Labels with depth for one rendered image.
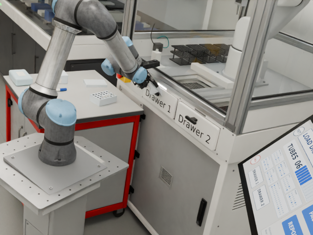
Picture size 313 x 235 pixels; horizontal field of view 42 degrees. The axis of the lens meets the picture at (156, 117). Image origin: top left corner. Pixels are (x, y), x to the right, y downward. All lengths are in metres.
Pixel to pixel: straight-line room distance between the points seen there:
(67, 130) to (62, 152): 0.10
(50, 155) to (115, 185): 0.85
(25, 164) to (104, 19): 0.63
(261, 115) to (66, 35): 0.87
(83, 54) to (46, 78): 1.10
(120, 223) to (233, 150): 1.08
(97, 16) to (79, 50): 1.18
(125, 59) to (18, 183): 0.65
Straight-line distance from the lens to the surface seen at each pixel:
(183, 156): 2.05
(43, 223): 1.80
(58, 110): 1.59
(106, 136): 2.21
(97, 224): 2.58
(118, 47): 1.68
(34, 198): 1.51
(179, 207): 2.18
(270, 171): 1.33
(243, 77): 1.66
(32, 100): 1.68
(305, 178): 1.21
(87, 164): 1.69
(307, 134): 1.37
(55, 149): 1.64
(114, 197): 2.49
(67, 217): 1.81
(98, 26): 1.57
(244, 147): 1.81
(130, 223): 2.62
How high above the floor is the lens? 1.68
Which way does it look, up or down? 25 degrees down
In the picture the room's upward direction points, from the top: 10 degrees clockwise
